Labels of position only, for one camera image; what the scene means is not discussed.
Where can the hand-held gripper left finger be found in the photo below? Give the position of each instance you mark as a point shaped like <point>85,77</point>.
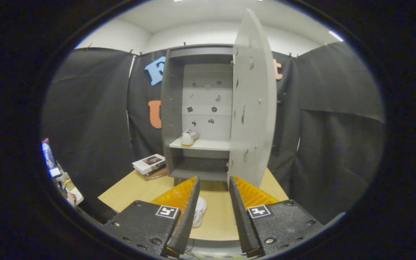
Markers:
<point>188,220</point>

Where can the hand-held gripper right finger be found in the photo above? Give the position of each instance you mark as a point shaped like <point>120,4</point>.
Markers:
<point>240,220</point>

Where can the white shoe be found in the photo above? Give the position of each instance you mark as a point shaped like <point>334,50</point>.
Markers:
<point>189,137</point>
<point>200,211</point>

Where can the grey shoe cabinet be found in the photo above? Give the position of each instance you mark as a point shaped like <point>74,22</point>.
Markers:
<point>172,108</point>

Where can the beige shoe cabinet door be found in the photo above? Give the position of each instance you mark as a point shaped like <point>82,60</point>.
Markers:
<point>256,108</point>

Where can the brown book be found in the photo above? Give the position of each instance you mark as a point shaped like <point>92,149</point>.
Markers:
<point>157,175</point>

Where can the white book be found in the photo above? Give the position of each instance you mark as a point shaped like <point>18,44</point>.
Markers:
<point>146,164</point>

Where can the colourful clutter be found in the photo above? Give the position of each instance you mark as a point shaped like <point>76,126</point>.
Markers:
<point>63,180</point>

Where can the black backdrop cloth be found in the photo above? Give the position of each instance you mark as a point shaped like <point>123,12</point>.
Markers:
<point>92,126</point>

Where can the long ceiling light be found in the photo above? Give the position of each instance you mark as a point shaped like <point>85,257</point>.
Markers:
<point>336,36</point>

